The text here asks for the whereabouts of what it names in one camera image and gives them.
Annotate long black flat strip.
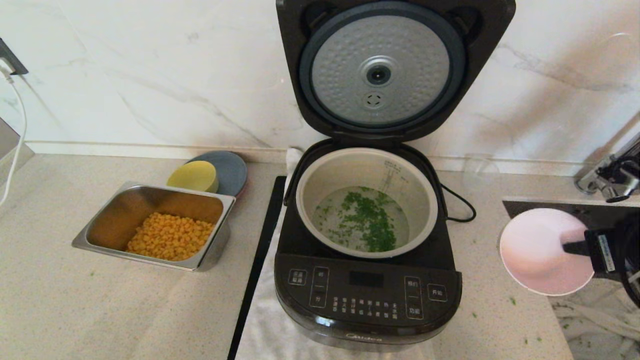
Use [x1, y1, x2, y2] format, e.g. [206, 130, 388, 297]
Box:
[227, 176, 288, 360]

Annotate black power cable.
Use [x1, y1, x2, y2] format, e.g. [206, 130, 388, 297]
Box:
[441, 183, 477, 224]

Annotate stainless steel sink basin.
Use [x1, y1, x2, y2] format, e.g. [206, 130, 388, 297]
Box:
[501, 200, 640, 306]

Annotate white power cable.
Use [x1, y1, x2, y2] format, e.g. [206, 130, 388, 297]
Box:
[0, 60, 29, 208]

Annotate black rice cooker lid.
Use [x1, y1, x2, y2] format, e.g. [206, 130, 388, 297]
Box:
[275, 0, 517, 143]

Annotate black rice cooker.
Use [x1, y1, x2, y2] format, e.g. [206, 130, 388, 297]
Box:
[274, 139, 464, 354]

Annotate rectangular stainless steel tray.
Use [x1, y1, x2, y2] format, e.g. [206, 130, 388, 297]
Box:
[71, 181, 237, 273]

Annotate chopped green onions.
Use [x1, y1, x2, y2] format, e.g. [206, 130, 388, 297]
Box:
[314, 186, 410, 253]

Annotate clear glass cup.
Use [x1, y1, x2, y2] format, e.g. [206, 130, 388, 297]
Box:
[462, 154, 501, 191]

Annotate white round bowl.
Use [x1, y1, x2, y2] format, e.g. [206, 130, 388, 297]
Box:
[499, 207, 596, 297]

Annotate crumpled white dish cloth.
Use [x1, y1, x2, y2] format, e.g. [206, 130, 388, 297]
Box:
[547, 290, 640, 360]

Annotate white towel under cooker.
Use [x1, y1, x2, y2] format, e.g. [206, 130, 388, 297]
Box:
[234, 147, 437, 360]

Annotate grey appliance corner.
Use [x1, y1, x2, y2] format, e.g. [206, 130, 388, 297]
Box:
[0, 117, 36, 173]

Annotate chrome kitchen faucet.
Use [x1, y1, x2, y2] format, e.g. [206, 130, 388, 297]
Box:
[573, 134, 640, 204]

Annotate grey-blue round plate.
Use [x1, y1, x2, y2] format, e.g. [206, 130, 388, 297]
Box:
[186, 150, 248, 198]

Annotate dark wall socket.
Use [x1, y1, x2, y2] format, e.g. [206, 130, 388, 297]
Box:
[0, 37, 30, 77]

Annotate yellow corn kernels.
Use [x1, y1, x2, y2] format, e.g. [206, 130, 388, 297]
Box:
[126, 212, 217, 262]

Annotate small yellow bowl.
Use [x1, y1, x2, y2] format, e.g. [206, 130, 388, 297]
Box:
[166, 160, 220, 194]

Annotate grey inner cooking pot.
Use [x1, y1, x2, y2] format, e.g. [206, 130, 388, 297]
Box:
[295, 147, 440, 260]

